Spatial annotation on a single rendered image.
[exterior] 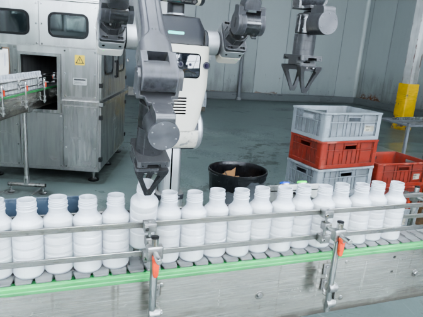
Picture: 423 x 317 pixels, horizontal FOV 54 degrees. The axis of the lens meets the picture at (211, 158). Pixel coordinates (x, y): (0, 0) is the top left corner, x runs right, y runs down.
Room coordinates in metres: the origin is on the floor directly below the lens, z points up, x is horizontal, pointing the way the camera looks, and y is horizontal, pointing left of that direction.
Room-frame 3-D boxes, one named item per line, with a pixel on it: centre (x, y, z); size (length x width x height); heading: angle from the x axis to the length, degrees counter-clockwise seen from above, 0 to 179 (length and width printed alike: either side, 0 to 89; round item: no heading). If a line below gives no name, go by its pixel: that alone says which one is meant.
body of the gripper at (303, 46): (1.17, -0.23, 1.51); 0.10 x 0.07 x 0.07; 20
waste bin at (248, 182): (3.02, -0.21, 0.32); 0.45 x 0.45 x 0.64
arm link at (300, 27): (1.16, -0.23, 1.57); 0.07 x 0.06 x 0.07; 21
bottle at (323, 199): (1.02, -0.30, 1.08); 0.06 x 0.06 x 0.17
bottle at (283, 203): (0.98, -0.19, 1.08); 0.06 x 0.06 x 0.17
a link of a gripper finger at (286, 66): (1.18, -0.22, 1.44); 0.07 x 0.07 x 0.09; 20
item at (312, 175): (3.37, -0.99, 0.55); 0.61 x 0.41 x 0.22; 118
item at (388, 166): (3.72, -1.62, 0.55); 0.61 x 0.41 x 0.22; 114
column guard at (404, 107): (10.13, -4.59, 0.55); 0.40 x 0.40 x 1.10; 21
